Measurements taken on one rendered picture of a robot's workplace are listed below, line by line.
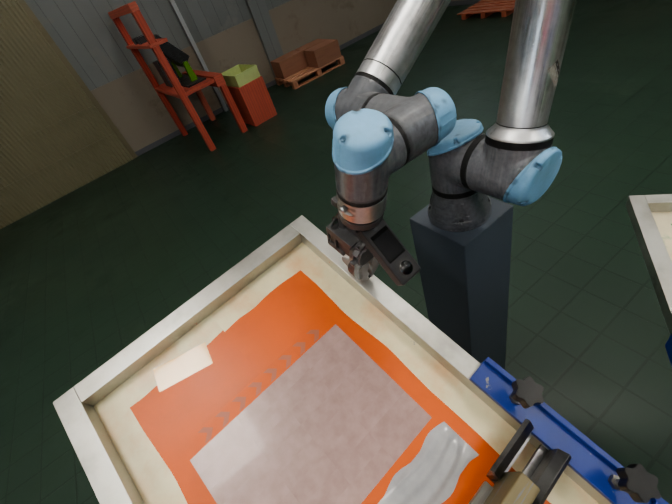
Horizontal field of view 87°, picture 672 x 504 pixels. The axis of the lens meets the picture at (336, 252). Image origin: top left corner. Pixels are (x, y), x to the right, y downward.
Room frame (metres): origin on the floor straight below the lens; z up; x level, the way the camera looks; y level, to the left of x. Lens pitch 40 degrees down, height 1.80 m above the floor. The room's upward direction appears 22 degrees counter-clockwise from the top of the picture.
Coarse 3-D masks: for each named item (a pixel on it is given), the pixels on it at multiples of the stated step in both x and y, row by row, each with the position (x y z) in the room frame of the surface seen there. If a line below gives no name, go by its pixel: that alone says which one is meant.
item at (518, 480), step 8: (504, 472) 0.15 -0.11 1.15; (512, 472) 0.14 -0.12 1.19; (520, 472) 0.13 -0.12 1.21; (504, 480) 0.13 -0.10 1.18; (512, 480) 0.12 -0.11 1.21; (520, 480) 0.12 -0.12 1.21; (528, 480) 0.12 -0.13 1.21; (496, 488) 0.13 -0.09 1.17; (504, 488) 0.12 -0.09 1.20; (512, 488) 0.11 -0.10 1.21; (520, 488) 0.11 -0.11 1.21; (528, 488) 0.11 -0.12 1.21; (536, 488) 0.11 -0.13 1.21; (488, 496) 0.13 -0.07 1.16; (496, 496) 0.12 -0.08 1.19; (504, 496) 0.11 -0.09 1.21; (512, 496) 0.11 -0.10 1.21; (520, 496) 0.10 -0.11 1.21; (528, 496) 0.10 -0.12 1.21; (536, 496) 0.10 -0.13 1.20
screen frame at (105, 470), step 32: (256, 256) 0.62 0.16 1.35; (320, 256) 0.61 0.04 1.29; (224, 288) 0.57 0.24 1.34; (384, 288) 0.48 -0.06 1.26; (192, 320) 0.53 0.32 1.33; (416, 320) 0.40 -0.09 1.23; (128, 352) 0.49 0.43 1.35; (160, 352) 0.50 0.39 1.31; (448, 352) 0.33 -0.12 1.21; (96, 384) 0.45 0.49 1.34; (64, 416) 0.41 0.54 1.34; (96, 416) 0.41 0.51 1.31; (96, 448) 0.34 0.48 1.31; (96, 480) 0.30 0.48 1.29; (128, 480) 0.30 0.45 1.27; (576, 480) 0.12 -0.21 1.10
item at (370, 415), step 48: (288, 288) 0.56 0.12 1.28; (240, 336) 0.49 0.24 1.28; (288, 336) 0.46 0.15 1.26; (336, 336) 0.43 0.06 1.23; (288, 384) 0.37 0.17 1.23; (336, 384) 0.35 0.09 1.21; (384, 384) 0.33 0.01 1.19; (336, 432) 0.28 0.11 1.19; (384, 432) 0.26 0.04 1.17; (384, 480) 0.20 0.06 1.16; (480, 480) 0.16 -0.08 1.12
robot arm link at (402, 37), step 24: (408, 0) 0.62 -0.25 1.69; (432, 0) 0.61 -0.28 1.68; (384, 24) 0.63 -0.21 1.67; (408, 24) 0.60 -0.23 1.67; (432, 24) 0.61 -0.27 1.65; (384, 48) 0.59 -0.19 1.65; (408, 48) 0.59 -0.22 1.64; (360, 72) 0.59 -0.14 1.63; (384, 72) 0.57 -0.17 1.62; (408, 72) 0.59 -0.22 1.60; (336, 96) 0.60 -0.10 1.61; (360, 96) 0.55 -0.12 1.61; (336, 120) 0.58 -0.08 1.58
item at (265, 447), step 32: (224, 352) 0.46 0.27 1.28; (192, 384) 0.42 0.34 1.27; (224, 384) 0.41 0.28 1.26; (160, 416) 0.38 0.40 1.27; (192, 416) 0.37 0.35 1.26; (256, 416) 0.34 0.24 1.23; (288, 416) 0.32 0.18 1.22; (160, 448) 0.33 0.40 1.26; (192, 448) 0.32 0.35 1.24; (224, 448) 0.31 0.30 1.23; (256, 448) 0.29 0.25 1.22; (288, 448) 0.28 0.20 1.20; (320, 448) 0.26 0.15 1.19; (192, 480) 0.27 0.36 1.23; (224, 480) 0.26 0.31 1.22; (256, 480) 0.25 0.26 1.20; (288, 480) 0.23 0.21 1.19; (320, 480) 0.22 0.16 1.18
